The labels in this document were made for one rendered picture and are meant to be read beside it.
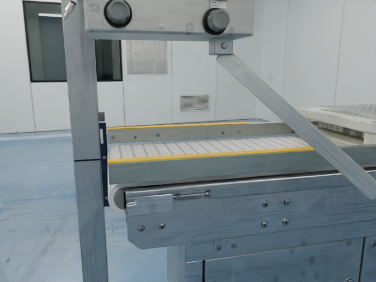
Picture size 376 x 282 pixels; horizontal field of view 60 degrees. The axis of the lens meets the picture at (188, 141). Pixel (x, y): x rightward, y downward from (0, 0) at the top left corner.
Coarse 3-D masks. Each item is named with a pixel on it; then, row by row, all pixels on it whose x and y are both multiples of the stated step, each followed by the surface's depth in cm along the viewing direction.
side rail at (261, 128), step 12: (312, 120) 85; (108, 132) 72; (120, 132) 73; (132, 132) 73; (144, 132) 74; (156, 132) 75; (168, 132) 75; (180, 132) 76; (192, 132) 77; (204, 132) 77; (216, 132) 78; (228, 132) 79; (240, 132) 80; (252, 132) 80; (264, 132) 81; (276, 132) 82; (288, 132) 83
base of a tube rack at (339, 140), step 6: (324, 132) 74; (330, 132) 74; (330, 138) 70; (336, 138) 68; (342, 138) 68; (348, 138) 68; (354, 138) 68; (336, 144) 68; (342, 144) 66; (348, 144) 65; (354, 144) 63; (360, 144) 62
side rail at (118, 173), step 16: (368, 144) 58; (176, 160) 48; (192, 160) 49; (208, 160) 50; (224, 160) 50; (240, 160) 51; (256, 160) 52; (272, 160) 52; (288, 160) 53; (304, 160) 54; (320, 160) 55; (368, 160) 57; (112, 176) 47; (128, 176) 47; (144, 176) 48; (160, 176) 48; (176, 176) 49; (192, 176) 50; (208, 176) 50
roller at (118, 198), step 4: (124, 188) 49; (128, 188) 50; (132, 188) 50; (116, 192) 49; (120, 192) 49; (124, 192) 49; (116, 196) 49; (120, 196) 49; (124, 196) 49; (116, 200) 49; (120, 200) 49; (124, 200) 49; (116, 204) 49; (120, 204) 49; (124, 204) 49; (120, 208) 49; (124, 208) 49
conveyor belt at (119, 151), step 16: (144, 144) 74; (160, 144) 74; (176, 144) 74; (192, 144) 74; (208, 144) 74; (224, 144) 74; (240, 144) 74; (256, 144) 74; (272, 144) 74; (288, 144) 74; (304, 144) 74; (224, 176) 53; (240, 176) 54; (256, 176) 54; (112, 192) 49; (112, 208) 49
